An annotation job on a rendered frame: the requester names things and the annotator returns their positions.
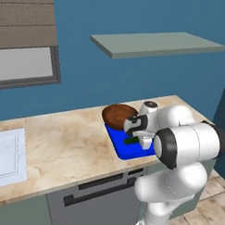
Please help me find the grey-green wall shelf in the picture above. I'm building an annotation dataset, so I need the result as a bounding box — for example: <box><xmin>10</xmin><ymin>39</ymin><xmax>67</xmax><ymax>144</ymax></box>
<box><xmin>88</xmin><ymin>27</ymin><xmax>225</xmax><ymax>65</ymax></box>

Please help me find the black dishwasher handle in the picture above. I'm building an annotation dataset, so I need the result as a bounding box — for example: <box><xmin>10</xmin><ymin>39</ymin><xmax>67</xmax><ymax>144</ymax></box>
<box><xmin>62</xmin><ymin>174</ymin><xmax>137</xmax><ymax>211</ymax></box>

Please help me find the white sink basin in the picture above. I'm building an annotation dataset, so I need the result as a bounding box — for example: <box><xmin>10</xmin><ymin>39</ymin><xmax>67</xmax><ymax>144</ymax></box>
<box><xmin>0</xmin><ymin>126</ymin><xmax>31</xmax><ymax>192</ymax></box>

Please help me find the grey dishwasher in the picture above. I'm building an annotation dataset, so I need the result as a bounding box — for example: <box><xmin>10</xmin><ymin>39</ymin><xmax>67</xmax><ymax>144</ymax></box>
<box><xmin>44</xmin><ymin>162</ymin><xmax>147</xmax><ymax>225</ymax></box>

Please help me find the blue tray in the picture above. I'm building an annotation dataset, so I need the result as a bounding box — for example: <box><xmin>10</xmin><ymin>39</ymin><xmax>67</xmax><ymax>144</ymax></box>
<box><xmin>102</xmin><ymin>121</ymin><xmax>158</xmax><ymax>163</ymax></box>

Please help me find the green cucumber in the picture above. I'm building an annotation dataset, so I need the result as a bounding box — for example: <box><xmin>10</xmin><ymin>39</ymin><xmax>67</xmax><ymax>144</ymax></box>
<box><xmin>123</xmin><ymin>135</ymin><xmax>141</xmax><ymax>146</ymax></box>

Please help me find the brown wooden bowl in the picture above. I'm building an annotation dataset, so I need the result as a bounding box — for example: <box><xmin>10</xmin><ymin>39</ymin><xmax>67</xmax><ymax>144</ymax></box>
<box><xmin>101</xmin><ymin>103</ymin><xmax>140</xmax><ymax>132</ymax></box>

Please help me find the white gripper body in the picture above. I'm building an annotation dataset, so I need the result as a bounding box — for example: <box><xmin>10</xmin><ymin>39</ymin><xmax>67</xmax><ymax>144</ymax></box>
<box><xmin>137</xmin><ymin>135</ymin><xmax>155</xmax><ymax>151</ymax></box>

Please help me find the grey framed window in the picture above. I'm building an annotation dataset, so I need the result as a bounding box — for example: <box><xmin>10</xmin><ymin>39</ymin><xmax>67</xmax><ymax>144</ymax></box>
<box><xmin>0</xmin><ymin>43</ymin><xmax>64</xmax><ymax>94</ymax></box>

